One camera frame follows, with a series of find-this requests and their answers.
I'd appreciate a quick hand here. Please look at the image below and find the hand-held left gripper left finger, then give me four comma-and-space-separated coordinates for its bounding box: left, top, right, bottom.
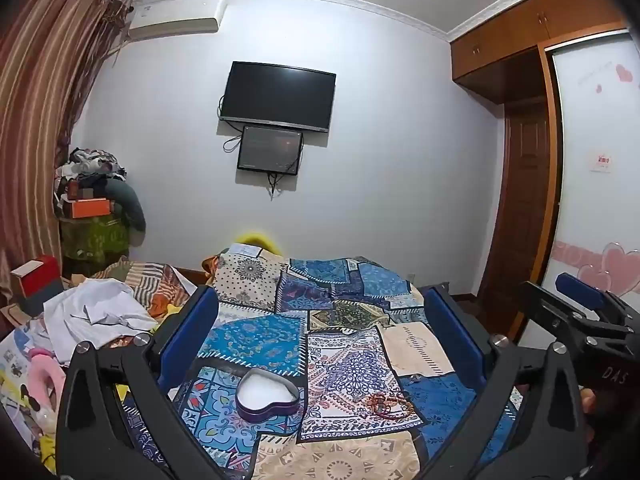
56, 285, 236, 480

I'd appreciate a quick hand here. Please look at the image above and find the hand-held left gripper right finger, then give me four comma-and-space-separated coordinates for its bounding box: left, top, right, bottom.
415, 284, 588, 480

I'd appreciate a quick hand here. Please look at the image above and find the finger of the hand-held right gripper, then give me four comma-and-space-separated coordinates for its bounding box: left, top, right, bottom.
517, 272, 640, 346

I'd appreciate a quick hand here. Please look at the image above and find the purple heart-shaped tin box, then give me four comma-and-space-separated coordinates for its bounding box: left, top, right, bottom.
235, 367, 303, 422

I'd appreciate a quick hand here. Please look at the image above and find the orange striped cloth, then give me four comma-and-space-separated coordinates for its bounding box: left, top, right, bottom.
87, 257, 199, 319

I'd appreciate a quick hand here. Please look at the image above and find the brown wooden door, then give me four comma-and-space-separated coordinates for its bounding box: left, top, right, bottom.
480, 102, 551, 343

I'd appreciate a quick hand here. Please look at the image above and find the white cloth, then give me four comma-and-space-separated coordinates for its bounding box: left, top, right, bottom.
42, 277, 159, 367

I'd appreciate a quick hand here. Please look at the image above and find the yellow pillow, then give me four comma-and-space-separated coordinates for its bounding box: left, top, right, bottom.
235, 231, 284, 257

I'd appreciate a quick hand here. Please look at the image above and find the blue patchwork blanket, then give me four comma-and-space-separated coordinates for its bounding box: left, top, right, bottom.
170, 242, 526, 480

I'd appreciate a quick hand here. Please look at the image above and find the pink plush toy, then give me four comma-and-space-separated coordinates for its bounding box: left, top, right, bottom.
27, 350, 69, 412

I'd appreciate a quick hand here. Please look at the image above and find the orange box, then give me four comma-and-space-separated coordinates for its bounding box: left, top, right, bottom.
70, 198, 112, 220

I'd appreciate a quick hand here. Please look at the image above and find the red box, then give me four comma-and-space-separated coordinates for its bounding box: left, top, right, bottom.
10, 255, 64, 312

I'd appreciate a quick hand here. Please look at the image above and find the cartoon print sheet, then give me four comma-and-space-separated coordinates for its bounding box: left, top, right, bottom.
0, 320, 66, 463

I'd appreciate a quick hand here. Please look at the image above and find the pile of clothes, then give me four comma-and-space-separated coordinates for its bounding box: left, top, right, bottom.
52, 147, 147, 233

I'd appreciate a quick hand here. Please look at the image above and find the wooden wardrobe cabinet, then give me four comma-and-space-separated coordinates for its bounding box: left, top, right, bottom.
447, 0, 633, 311

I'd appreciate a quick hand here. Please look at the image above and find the brown striped curtain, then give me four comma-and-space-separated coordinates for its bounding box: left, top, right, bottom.
0, 0, 133, 321

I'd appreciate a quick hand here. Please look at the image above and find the white air conditioner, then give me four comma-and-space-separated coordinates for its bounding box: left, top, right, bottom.
127, 0, 228, 41

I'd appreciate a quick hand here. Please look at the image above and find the small black wall monitor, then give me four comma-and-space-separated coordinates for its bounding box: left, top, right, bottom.
237, 126, 304, 176

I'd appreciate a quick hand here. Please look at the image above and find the black wall television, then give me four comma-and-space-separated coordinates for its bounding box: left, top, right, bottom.
218, 61, 337, 134

